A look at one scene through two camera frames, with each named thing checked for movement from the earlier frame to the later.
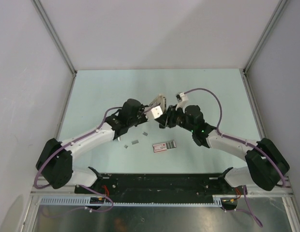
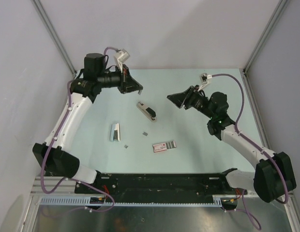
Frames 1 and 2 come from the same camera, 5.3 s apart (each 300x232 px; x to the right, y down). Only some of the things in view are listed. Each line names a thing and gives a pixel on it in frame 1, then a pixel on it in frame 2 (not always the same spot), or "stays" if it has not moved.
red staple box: (164, 147) stays
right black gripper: (167, 118) to (186, 98)
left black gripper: (142, 110) to (127, 83)
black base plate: (157, 187) stays
